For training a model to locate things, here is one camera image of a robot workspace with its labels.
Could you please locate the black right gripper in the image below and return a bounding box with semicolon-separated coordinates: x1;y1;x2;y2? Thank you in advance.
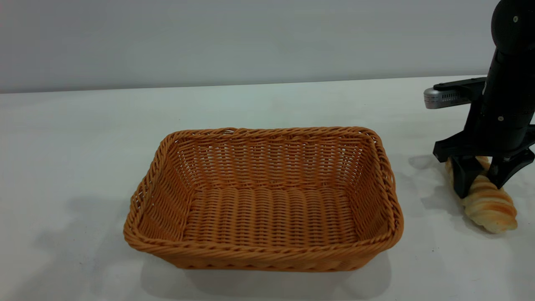
432;49;535;199

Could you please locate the striped long bread roll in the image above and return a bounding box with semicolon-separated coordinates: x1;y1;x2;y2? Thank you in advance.
445;156;518;235

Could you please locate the orange woven wicker basket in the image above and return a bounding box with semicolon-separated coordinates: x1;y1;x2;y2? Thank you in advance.
123;126;405;273

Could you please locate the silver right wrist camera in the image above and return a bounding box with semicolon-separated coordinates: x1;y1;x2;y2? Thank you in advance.
423;77;488;110

